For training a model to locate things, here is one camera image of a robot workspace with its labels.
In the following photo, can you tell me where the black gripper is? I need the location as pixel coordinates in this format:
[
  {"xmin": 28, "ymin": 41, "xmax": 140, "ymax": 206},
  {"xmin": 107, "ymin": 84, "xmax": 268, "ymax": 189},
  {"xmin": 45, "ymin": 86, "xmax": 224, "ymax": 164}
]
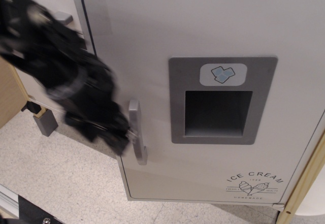
[{"xmin": 46, "ymin": 78, "xmax": 129, "ymax": 155}]

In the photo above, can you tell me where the grey fridge door handle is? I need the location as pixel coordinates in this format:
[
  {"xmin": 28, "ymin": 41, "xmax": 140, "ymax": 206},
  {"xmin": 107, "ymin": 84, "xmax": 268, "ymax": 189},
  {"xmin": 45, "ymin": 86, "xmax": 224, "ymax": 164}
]
[{"xmin": 128, "ymin": 99, "xmax": 148, "ymax": 166}]

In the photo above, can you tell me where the white toy fridge door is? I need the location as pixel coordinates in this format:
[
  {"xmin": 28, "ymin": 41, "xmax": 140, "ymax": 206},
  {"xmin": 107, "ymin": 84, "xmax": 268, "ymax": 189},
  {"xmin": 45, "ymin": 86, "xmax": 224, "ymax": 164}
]
[{"xmin": 74, "ymin": 0, "xmax": 324, "ymax": 206}]

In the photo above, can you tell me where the grey kitchen leg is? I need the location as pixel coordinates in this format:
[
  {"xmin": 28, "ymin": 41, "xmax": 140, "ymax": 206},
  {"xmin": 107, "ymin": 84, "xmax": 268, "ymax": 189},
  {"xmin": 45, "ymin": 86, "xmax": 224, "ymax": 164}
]
[{"xmin": 33, "ymin": 110, "xmax": 58, "ymax": 137}]

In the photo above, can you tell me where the light wooden side panel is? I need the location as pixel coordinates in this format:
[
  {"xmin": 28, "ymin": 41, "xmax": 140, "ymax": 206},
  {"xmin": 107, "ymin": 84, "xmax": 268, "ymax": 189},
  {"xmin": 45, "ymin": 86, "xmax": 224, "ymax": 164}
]
[{"xmin": 1, "ymin": 58, "xmax": 28, "ymax": 128}]

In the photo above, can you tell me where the grey ice dispenser panel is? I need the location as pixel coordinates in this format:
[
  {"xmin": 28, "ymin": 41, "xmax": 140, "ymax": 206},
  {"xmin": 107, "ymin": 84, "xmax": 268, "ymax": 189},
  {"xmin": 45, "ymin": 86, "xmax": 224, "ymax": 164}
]
[{"xmin": 169, "ymin": 56, "xmax": 278, "ymax": 145}]

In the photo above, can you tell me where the white oven door with window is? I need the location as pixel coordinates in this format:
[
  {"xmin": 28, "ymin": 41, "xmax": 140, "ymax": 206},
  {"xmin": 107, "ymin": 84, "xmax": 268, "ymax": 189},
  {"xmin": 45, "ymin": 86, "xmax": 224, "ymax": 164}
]
[{"xmin": 0, "ymin": 0, "xmax": 122, "ymax": 158}]

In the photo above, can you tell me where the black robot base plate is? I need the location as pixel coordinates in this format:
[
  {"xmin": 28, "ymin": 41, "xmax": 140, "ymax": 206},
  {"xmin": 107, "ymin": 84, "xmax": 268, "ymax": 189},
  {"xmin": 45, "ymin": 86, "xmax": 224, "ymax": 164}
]
[{"xmin": 1, "ymin": 196, "xmax": 63, "ymax": 224}]

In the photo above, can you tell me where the aluminium rail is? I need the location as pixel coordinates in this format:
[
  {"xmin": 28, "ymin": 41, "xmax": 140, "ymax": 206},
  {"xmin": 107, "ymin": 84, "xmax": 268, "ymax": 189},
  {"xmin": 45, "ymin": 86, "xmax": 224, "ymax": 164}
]
[{"xmin": 1, "ymin": 184, "xmax": 19, "ymax": 218}]

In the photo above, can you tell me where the grey oven door handle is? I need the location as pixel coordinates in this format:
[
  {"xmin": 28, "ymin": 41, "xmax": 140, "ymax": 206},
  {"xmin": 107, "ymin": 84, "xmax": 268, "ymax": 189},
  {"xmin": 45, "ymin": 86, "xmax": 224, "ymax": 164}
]
[{"xmin": 53, "ymin": 11, "xmax": 73, "ymax": 25}]

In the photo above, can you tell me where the light wooden right post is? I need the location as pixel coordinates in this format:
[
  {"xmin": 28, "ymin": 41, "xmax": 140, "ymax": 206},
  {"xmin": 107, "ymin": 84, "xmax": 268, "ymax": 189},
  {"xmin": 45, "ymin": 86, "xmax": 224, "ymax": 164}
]
[{"xmin": 276, "ymin": 133, "xmax": 324, "ymax": 224}]

